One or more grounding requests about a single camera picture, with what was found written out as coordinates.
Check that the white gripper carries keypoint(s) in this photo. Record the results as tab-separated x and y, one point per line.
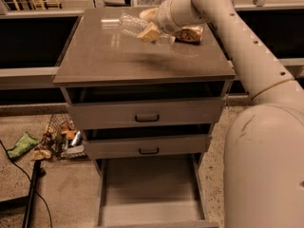
164	17

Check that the clear plastic water bottle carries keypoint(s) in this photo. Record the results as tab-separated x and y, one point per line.
132	26

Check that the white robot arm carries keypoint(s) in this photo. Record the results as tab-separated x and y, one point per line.
264	148

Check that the top grey drawer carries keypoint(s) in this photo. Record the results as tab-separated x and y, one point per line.
145	113

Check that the grey drawer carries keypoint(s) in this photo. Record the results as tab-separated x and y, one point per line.
154	146
152	192
145	113

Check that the grey drawer cabinet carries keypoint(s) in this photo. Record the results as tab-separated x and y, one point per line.
127	93

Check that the middle grey drawer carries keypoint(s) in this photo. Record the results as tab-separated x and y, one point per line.
154	146

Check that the bottom grey drawer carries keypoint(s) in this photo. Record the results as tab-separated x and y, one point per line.
152	192

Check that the yellow snack bag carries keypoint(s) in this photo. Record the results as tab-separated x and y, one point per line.
190	34

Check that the grey metal railing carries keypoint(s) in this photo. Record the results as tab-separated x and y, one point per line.
28	75

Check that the yellow snack packet on floor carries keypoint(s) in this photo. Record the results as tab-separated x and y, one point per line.
41	154

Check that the green chip bag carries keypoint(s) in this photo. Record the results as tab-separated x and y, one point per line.
23	145

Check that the black metal stand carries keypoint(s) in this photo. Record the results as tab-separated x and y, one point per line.
27	202

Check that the wire basket with items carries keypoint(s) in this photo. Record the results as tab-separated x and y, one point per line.
62	139

